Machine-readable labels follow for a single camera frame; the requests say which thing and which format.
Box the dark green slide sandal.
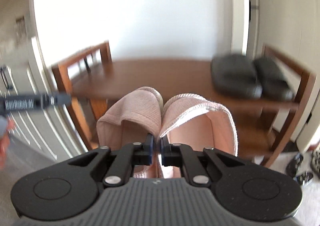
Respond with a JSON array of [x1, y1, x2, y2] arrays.
[[210, 54, 263, 99]]

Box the brown wooden shoe rack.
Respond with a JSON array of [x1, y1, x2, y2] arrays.
[[52, 42, 316, 167]]

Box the black sandals in background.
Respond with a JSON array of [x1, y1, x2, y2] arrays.
[[285, 150, 319, 186]]

